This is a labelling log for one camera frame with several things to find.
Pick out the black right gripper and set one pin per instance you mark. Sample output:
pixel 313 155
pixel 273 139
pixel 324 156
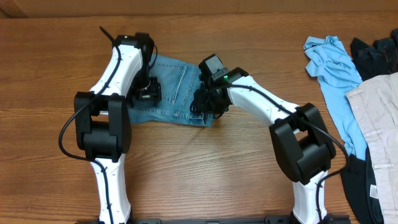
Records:
pixel 201 107

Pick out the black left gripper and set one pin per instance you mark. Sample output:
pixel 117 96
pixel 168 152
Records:
pixel 153 93

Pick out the light blue denim jeans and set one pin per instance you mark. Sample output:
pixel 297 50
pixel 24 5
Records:
pixel 178 80

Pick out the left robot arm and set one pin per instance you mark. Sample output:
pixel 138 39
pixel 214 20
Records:
pixel 103 129

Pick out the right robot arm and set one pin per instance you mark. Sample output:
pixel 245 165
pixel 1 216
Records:
pixel 302 146

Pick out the light blue t-shirt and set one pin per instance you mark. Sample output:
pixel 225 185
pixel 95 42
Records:
pixel 336 74

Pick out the white pink cloth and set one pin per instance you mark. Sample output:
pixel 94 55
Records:
pixel 374 105

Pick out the black garment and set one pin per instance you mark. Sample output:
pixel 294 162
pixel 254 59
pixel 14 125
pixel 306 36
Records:
pixel 360 188

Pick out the dark patterned garment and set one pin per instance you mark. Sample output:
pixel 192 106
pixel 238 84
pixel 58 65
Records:
pixel 377 59

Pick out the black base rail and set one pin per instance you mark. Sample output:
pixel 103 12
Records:
pixel 214 221

